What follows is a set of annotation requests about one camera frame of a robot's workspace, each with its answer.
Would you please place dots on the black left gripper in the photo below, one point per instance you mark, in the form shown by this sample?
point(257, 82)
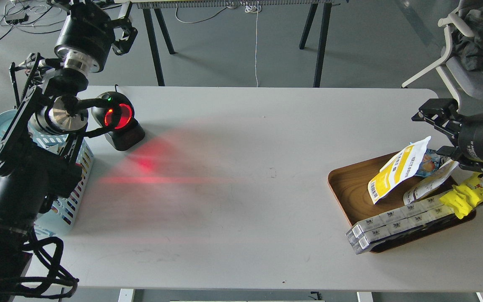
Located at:
point(85, 31)

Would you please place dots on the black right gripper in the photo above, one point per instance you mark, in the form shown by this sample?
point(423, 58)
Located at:
point(441, 113)

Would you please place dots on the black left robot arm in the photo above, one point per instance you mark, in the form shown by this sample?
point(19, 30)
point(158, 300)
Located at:
point(39, 150)

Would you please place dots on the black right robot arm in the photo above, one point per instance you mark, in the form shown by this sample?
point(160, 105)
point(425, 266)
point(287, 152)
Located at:
point(465, 132)

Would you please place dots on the blue snack bag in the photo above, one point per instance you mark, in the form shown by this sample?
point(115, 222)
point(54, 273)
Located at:
point(431, 162)

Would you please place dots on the yellow cartoon snack bag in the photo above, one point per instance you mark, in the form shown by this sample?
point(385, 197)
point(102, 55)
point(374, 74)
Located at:
point(465, 197)

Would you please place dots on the black barcode scanner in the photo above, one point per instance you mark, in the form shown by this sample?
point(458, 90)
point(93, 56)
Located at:
point(120, 113)

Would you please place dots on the brown wooden tray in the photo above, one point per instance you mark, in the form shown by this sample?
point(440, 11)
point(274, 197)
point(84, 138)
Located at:
point(350, 187)

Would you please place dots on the long clear biscuit box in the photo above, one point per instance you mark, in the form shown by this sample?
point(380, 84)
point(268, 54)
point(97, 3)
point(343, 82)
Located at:
point(399, 226)

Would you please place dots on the black power adapter with cables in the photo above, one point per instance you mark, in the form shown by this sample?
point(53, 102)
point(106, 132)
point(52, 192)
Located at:
point(34, 17)

